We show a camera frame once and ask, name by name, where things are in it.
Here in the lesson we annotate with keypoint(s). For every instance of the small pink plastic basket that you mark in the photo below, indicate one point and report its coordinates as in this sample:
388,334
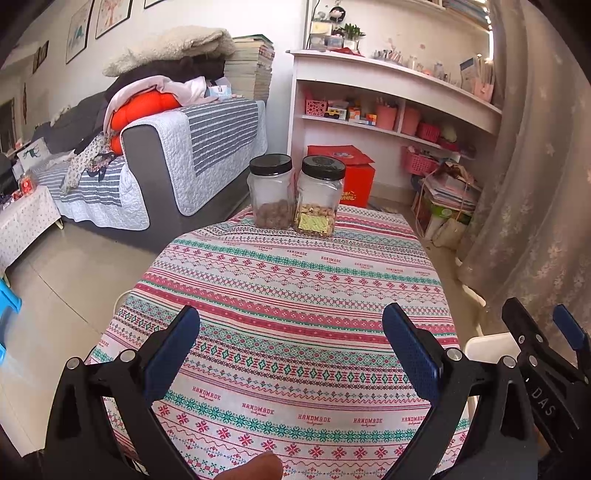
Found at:
428,131

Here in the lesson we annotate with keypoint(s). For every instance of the white bookshelf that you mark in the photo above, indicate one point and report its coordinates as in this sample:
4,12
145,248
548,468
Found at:
383,76

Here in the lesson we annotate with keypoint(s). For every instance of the stack of papers and boxes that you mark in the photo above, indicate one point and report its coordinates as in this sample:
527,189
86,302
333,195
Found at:
450,194

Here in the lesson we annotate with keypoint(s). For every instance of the framed white picture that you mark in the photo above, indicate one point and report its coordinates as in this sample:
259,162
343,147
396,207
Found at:
154,3

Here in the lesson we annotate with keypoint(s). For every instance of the clear jar with brown nuts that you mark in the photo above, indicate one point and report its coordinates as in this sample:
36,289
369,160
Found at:
271,198

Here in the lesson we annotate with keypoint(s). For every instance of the clear jar with peanuts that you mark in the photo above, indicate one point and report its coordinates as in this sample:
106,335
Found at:
319,203

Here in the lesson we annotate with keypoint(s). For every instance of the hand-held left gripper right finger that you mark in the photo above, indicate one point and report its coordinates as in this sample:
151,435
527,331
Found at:
411,350

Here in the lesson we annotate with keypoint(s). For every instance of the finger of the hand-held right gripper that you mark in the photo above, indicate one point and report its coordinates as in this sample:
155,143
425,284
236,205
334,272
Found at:
521,323
570,325

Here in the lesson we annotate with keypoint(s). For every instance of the framed picture with teal print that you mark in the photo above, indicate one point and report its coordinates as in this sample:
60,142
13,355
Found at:
80,30

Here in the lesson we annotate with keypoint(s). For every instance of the red cardboard box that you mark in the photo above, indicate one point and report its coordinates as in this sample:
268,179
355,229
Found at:
358,184

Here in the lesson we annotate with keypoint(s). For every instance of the grey sofa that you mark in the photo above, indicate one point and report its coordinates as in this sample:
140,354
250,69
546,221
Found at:
143,143

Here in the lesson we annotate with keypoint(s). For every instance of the blue plastic bin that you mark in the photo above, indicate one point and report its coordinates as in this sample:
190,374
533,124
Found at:
7,314

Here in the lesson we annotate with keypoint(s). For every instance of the white plastic bin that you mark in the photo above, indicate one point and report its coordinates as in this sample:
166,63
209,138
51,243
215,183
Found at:
485,346

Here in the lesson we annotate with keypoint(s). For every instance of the orange cushion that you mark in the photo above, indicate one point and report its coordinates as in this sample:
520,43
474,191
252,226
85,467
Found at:
143,106

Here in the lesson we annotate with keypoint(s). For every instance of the beige fleece blanket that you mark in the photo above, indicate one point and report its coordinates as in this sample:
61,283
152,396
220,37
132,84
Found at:
171,44

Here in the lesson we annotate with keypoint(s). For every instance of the floral patterned cloth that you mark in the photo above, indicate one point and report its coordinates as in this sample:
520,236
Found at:
83,161

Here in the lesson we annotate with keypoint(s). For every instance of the small dark picture frame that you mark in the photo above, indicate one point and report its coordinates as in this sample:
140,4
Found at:
40,56

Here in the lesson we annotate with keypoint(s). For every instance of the grey striped quilted cover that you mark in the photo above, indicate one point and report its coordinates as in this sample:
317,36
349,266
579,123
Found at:
101,198
217,134

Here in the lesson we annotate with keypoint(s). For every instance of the patterned striped tablecloth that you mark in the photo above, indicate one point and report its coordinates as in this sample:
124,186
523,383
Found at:
286,323

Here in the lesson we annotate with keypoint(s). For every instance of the large pink plastic basket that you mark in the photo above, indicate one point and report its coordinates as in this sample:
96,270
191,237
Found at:
419,161

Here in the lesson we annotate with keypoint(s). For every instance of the small potted plant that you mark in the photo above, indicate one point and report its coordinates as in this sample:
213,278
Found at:
354,34

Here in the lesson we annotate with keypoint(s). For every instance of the dark folded blanket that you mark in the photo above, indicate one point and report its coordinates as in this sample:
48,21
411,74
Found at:
184,67

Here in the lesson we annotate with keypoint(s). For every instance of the framed picture with tree print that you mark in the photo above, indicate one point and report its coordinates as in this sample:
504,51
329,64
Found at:
113,16

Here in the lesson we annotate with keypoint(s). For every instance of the white pillow with deer print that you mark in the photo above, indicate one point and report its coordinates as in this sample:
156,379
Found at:
34,154

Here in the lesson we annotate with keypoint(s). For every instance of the pink lattice basket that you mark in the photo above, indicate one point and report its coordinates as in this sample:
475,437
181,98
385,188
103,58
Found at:
316,107

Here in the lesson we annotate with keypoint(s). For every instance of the beige canvas bag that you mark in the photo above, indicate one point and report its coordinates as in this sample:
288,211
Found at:
450,234

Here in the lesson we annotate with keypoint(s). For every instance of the beige floral curtain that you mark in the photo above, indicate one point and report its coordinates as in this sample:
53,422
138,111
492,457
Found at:
531,161

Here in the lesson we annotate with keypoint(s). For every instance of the pink pen holder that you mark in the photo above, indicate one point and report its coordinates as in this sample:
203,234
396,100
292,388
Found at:
386,116
410,121

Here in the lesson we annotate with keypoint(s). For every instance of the small table with dotted cloth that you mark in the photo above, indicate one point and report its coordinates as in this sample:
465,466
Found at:
23,217

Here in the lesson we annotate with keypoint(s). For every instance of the stack of books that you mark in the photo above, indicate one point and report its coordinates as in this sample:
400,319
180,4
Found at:
249,69

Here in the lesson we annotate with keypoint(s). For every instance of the person's left hand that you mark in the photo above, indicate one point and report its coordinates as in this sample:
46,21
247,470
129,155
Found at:
261,468

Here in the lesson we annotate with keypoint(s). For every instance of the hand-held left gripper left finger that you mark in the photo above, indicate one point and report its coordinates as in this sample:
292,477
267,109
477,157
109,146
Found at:
171,346

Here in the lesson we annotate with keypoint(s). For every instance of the pale pink clothing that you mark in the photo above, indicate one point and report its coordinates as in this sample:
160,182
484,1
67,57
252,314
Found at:
184,87

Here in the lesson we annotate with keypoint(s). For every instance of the yellow toy truck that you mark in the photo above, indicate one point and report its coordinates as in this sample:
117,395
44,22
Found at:
334,113

